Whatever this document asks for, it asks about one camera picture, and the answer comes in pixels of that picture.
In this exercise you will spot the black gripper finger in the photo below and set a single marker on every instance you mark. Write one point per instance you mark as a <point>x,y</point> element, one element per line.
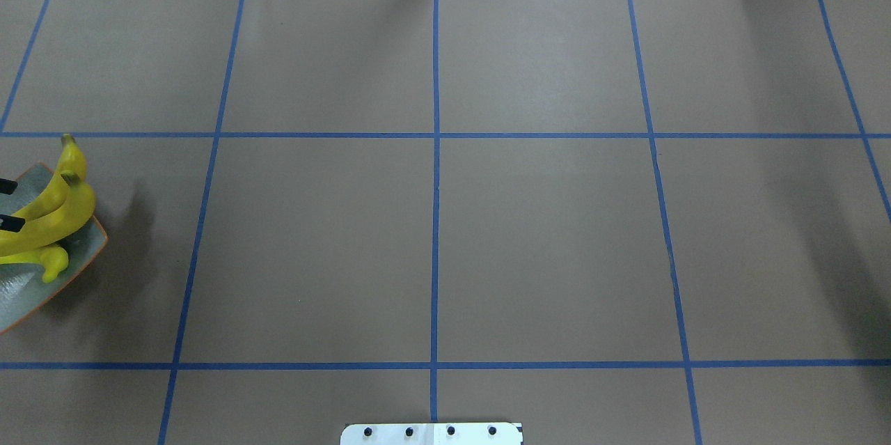
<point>8,187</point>
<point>10,223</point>

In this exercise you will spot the light yellow banana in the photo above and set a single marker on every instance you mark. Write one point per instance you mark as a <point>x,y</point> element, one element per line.
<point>52,258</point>

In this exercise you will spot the deep yellow banana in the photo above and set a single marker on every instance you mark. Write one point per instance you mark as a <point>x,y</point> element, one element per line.
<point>54,195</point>

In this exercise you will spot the grey square plate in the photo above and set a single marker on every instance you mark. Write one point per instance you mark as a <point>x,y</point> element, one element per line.
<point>23,290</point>

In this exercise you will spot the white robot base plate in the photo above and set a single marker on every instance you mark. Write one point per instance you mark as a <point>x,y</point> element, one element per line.
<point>433,433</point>

